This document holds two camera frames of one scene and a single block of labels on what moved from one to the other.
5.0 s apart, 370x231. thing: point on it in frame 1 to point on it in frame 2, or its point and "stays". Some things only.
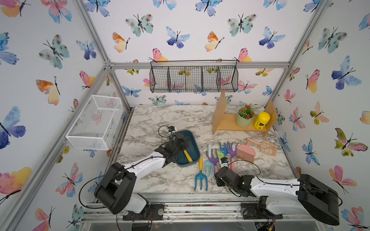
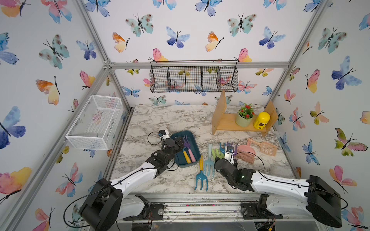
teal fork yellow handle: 201,176 stays
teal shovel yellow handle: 188,157 stays
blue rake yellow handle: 224,150 stays
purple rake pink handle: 215,160 to 187,144
